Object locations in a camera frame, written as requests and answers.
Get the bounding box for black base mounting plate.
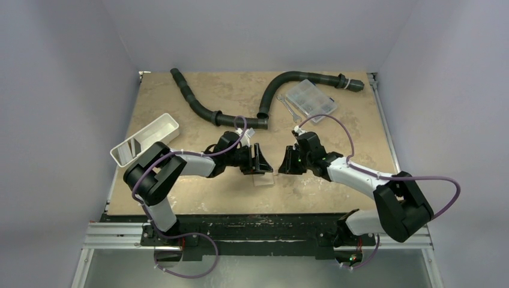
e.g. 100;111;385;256
99;213;411;262

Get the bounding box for curved dark corrugated hose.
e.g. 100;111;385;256
256;71;365;120

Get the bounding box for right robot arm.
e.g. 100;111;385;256
279;132;435;247

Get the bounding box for clear plastic compartment box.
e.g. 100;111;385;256
286;80;338;119

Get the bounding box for silver cards in tray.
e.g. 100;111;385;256
112;139;141;167

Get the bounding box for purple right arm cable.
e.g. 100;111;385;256
297;114;462;270

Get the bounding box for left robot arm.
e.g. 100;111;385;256
122;131;273;245

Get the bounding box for beige card holder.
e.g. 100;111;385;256
252;172;275;187

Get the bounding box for aluminium frame rail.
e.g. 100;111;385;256
71;222;444;287

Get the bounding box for silver open-end wrench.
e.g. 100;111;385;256
277;94;302;123

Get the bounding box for long dark corrugated hose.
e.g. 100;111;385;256
170;68;269;131

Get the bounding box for white plastic tray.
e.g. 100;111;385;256
109;113;180;167

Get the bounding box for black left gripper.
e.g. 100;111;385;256
224;143;271;175

